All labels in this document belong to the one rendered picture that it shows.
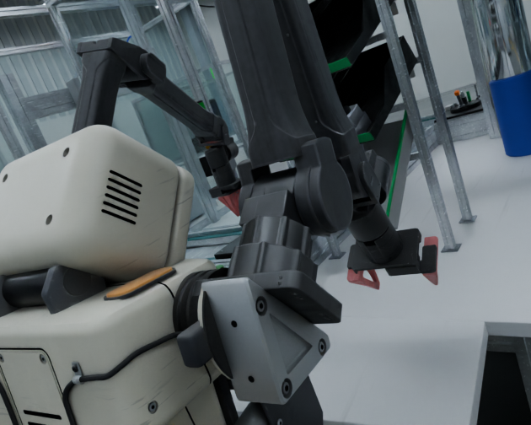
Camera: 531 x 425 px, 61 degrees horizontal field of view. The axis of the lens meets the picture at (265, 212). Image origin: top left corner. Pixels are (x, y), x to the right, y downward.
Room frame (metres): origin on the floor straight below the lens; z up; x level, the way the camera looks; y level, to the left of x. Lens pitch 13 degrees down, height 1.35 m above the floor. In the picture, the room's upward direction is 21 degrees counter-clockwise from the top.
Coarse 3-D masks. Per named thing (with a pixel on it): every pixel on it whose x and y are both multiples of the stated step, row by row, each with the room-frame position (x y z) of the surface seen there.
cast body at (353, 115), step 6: (348, 108) 0.98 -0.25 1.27; (354, 108) 0.99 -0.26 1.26; (348, 114) 0.98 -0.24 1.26; (354, 114) 0.98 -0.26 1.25; (360, 114) 0.99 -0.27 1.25; (366, 114) 1.01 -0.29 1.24; (354, 120) 0.98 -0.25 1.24; (360, 120) 0.99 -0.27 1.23; (366, 120) 1.00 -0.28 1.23; (354, 126) 0.98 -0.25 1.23; (360, 126) 0.99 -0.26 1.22; (366, 126) 1.00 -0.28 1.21; (360, 132) 0.98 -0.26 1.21
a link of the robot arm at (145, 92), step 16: (144, 64) 0.92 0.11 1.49; (160, 64) 0.96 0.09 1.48; (144, 80) 0.98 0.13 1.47; (160, 80) 0.95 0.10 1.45; (144, 96) 1.02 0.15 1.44; (160, 96) 1.01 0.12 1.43; (176, 96) 1.06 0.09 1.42; (176, 112) 1.09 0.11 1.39; (192, 112) 1.13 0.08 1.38; (208, 112) 1.20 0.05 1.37; (192, 128) 1.18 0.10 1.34; (208, 128) 1.19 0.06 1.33
